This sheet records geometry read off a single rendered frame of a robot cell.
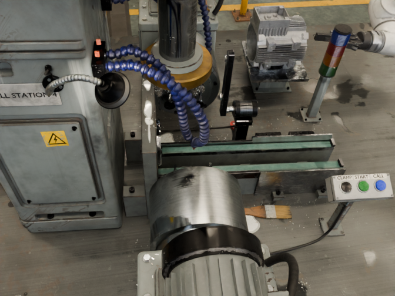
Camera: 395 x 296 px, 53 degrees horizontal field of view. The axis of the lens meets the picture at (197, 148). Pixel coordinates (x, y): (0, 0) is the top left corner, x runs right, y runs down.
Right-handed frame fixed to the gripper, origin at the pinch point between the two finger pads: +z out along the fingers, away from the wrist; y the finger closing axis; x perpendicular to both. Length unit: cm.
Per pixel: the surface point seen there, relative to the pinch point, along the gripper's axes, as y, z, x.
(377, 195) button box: 78, 14, -1
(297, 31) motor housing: 3.9, 14.4, -4.0
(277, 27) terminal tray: 4.9, 23.7, -5.3
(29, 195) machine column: 66, 107, 15
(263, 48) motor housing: 8.1, 28.0, 2.1
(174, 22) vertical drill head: 54, 73, -34
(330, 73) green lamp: 25.4, 7.6, -1.4
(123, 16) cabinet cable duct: -182, 72, 110
